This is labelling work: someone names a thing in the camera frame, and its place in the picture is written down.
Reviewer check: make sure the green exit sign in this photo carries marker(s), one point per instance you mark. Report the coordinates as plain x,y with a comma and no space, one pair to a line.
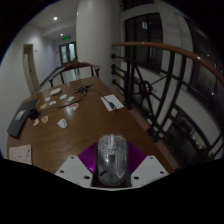
67,38

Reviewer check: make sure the dark framed window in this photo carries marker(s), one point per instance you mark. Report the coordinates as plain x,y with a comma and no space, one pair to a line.
143,43

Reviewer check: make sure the black railing with wooden handrail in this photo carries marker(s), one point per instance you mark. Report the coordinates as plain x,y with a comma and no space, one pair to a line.
173,50

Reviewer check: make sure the white paper sheet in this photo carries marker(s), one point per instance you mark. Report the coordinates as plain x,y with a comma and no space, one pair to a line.
115,100

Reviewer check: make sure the round ceiling light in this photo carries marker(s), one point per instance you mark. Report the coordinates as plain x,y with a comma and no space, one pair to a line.
61,34
55,18

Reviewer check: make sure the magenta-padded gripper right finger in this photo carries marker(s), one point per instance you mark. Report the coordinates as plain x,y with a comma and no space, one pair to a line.
150,170

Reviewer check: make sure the small white box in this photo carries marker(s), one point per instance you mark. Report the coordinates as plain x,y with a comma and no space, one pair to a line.
55,91

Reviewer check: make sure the red-white sticker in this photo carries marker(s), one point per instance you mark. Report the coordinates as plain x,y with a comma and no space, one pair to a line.
74,106

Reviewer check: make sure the glass double door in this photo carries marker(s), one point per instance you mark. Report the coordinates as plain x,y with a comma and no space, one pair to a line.
68,53

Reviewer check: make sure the small white sticker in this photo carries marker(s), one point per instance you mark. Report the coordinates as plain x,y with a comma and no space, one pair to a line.
52,103
47,98
70,98
63,96

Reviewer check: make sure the black charger block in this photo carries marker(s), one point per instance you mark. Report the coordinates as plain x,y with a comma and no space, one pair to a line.
33,114

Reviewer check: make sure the beige side door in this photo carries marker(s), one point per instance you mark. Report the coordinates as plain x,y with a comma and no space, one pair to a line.
29,70

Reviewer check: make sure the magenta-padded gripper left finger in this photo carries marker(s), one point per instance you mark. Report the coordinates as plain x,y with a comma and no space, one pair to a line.
74,168

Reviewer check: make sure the small beige sticker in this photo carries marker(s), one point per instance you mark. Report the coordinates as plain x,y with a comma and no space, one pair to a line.
35,122

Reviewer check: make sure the wooden armchair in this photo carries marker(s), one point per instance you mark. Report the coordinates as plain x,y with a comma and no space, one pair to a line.
71,65

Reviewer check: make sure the white outlined sticker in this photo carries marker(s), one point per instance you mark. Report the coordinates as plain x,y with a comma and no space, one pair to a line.
62,123

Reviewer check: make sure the black closed laptop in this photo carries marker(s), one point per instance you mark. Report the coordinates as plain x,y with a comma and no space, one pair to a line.
20,117

